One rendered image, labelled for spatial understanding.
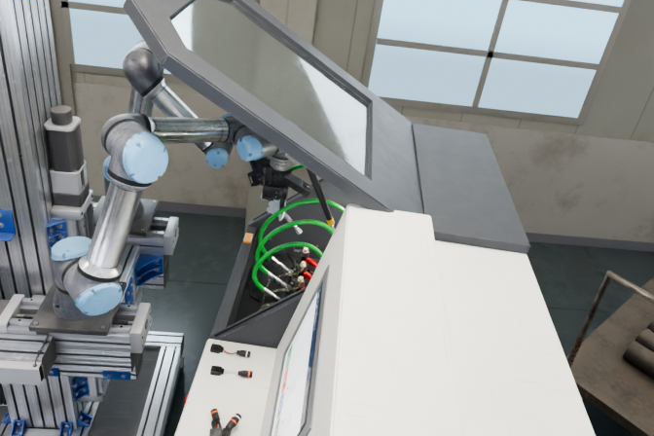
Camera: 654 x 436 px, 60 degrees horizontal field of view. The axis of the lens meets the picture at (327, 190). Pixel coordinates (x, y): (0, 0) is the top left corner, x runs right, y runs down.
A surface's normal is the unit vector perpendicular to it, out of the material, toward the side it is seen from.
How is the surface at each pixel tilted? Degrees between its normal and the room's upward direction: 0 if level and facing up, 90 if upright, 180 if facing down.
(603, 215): 90
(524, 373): 0
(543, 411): 0
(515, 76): 90
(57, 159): 90
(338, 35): 90
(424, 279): 0
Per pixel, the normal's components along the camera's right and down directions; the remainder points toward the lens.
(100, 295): 0.59, 0.58
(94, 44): 0.04, 0.53
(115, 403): 0.13, -0.84
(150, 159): 0.69, 0.35
